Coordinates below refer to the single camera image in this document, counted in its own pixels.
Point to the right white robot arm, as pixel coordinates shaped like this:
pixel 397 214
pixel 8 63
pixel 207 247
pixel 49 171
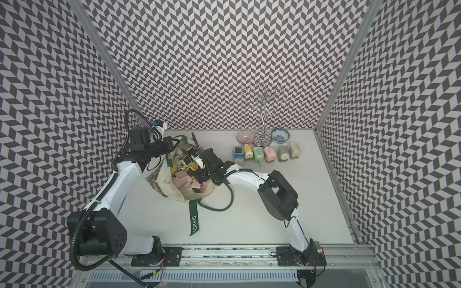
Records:
pixel 278 196

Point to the blue pencil sharpener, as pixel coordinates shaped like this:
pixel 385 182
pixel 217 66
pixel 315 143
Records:
pixel 238 154

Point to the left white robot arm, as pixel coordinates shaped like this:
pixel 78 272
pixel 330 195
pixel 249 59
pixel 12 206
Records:
pixel 96 234

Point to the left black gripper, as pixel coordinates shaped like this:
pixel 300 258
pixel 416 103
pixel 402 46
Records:
pixel 167 140

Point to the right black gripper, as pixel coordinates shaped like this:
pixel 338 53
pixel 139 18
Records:
pixel 200 173

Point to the blue white ceramic bowl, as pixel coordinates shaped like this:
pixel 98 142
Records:
pixel 280 135

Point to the cream tote bag green handles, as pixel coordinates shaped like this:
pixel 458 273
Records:
pixel 173 182

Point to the pink pencil sharpener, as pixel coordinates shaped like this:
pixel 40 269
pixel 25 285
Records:
pixel 269 154

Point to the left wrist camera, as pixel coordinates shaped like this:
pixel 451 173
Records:
pixel 144 131

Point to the pink ceramic bowl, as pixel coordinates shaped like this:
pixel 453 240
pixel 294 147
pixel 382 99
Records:
pixel 245 137

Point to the clear glass mug tree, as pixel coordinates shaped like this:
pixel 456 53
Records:
pixel 264 102

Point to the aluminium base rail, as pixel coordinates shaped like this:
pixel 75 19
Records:
pixel 329 265

